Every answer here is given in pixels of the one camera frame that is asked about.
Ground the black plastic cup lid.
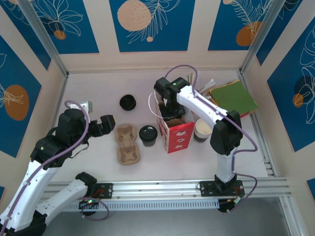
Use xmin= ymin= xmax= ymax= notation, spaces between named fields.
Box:
xmin=138 ymin=124 xmax=158 ymax=143

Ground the red white paper gift bag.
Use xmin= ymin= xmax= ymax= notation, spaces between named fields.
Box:
xmin=148 ymin=90 xmax=196 ymax=154

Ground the brown pulp cup carrier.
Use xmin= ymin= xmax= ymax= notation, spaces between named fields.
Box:
xmin=114 ymin=122 xmax=141 ymax=166

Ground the black paper coffee cup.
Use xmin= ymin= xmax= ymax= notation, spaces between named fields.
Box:
xmin=140 ymin=136 xmax=156 ymax=148

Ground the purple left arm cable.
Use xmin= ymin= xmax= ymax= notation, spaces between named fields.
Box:
xmin=0 ymin=99 xmax=109 ymax=236

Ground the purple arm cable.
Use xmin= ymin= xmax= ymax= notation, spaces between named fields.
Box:
xmin=0 ymin=99 xmax=109 ymax=236
xmin=164 ymin=64 xmax=258 ymax=214

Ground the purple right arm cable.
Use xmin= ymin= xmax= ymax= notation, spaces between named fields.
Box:
xmin=164 ymin=64 xmax=258 ymax=214

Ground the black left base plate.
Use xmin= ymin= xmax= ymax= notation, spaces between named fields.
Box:
xmin=68 ymin=181 xmax=114 ymax=200

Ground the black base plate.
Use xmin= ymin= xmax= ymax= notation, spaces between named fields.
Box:
xmin=198 ymin=180 xmax=246 ymax=197
xmin=68 ymin=181 xmax=114 ymax=200

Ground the aluminium frame post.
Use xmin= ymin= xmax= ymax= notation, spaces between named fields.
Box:
xmin=17 ymin=0 xmax=69 ymax=77
xmin=239 ymin=0 xmax=290 ymax=74

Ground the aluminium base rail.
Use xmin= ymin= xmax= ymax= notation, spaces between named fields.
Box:
xmin=21 ymin=178 xmax=293 ymax=204

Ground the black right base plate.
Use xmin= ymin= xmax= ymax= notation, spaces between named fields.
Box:
xmin=198 ymin=180 xmax=246 ymax=197

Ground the white slotted cable duct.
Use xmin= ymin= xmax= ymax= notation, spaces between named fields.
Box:
xmin=31 ymin=199 xmax=220 ymax=212

